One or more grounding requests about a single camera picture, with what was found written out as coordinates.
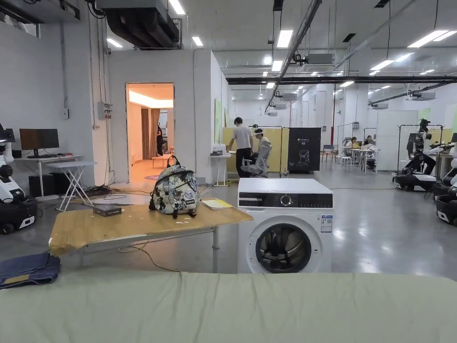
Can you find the white front-loading washing machine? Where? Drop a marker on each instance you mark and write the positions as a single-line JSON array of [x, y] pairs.
[[285, 228]]

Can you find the group of people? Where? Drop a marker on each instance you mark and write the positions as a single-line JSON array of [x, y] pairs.
[[362, 144]]

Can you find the bed with pale green sheet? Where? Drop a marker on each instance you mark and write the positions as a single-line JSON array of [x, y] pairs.
[[228, 311]]

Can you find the white desk with monitor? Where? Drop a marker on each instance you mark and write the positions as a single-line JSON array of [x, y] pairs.
[[43, 157]]

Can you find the white and black robot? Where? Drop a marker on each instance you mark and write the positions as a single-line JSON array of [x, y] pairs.
[[417, 160], [448, 193], [10, 200]]

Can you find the folded dark blue jeans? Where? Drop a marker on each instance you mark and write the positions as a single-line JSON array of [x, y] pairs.
[[26, 268]]

